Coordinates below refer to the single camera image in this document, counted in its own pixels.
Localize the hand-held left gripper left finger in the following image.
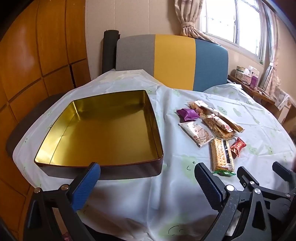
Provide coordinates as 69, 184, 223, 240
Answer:
23, 162, 101, 241

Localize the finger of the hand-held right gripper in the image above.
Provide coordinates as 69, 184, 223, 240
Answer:
272, 161, 296, 183
236, 166, 263, 193

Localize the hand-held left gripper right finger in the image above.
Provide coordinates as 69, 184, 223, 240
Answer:
194, 162, 281, 241

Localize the red candy packet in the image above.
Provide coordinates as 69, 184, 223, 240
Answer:
230, 137, 247, 155

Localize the cracker packet with green end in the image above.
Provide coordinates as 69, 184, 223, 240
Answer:
210, 138, 236, 176

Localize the white nut snack packet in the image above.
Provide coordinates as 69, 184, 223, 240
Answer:
178, 122, 213, 148

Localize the long beige snack packet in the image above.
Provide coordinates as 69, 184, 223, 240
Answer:
214, 111, 244, 133

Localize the golden crisp bar packet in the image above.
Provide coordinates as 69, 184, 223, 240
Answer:
202, 115, 237, 141

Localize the gold-lined tin box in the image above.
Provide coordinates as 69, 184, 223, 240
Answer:
34, 90, 164, 179

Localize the purple snack packet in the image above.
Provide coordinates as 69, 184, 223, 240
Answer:
176, 108, 200, 123

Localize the white green-print tablecloth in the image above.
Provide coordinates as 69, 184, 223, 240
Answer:
13, 69, 296, 241

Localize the wooden side table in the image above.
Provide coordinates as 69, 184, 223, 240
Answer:
228, 74, 277, 109

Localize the pale side curtain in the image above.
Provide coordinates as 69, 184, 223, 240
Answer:
259, 5, 281, 91

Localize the pink tissue box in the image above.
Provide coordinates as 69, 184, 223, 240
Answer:
242, 66, 260, 84

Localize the green white box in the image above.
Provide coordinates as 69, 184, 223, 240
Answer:
235, 65, 249, 79

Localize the grey yellow blue sofa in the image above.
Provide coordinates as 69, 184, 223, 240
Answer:
116, 34, 229, 92

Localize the dark rolled mat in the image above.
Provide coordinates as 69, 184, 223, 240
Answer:
102, 30, 121, 74

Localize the orange wooden wardrobe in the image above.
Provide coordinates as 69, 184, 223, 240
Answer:
0, 0, 92, 241

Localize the window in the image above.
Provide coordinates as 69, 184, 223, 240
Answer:
200, 0, 275, 63

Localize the tied beige curtain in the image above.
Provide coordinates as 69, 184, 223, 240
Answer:
174, 0, 222, 44

